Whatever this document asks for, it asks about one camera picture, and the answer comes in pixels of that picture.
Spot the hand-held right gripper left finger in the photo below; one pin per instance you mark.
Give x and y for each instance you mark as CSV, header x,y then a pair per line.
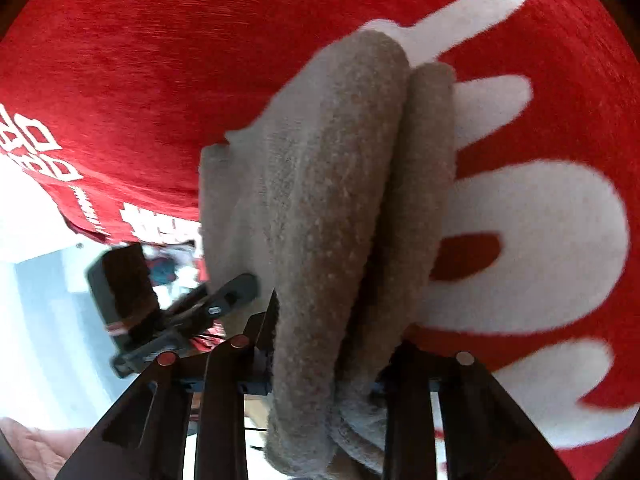
x,y
264,340

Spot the person's left hand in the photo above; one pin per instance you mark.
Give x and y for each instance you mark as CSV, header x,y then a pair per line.
x,y
35,447

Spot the red printed blanket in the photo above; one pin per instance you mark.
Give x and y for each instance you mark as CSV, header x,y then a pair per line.
x,y
150,85

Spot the grey towel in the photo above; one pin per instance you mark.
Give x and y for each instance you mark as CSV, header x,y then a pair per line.
x,y
325,260

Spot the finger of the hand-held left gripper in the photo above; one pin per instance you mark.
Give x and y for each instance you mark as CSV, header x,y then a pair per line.
x,y
220,302

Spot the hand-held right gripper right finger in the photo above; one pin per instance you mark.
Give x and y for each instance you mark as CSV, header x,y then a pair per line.
x,y
405,385

